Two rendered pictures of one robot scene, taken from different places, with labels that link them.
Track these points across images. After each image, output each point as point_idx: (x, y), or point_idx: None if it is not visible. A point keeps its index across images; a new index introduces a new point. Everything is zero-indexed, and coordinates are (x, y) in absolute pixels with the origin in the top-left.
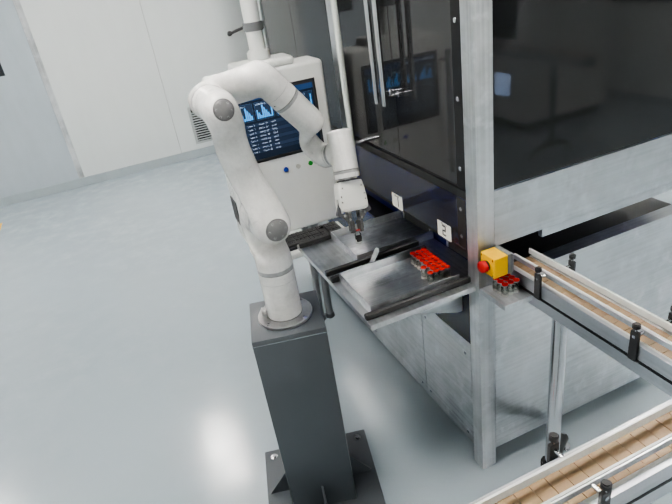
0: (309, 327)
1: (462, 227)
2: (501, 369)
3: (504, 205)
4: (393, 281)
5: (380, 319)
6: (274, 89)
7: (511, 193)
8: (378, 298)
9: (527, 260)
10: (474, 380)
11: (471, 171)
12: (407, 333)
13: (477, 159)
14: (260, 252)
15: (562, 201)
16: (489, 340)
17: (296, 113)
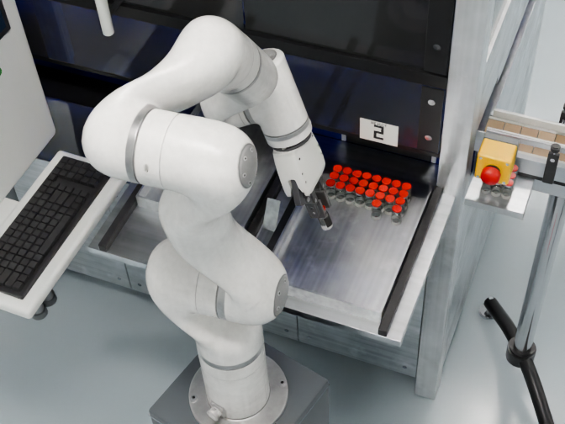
0: (306, 394)
1: (431, 125)
2: (457, 274)
3: (488, 73)
4: (340, 245)
5: (399, 323)
6: (247, 65)
7: (493, 52)
8: (356, 288)
9: (515, 134)
10: (430, 307)
11: (469, 51)
12: None
13: (485, 34)
14: (220, 336)
15: (511, 24)
16: (457, 251)
17: (261, 82)
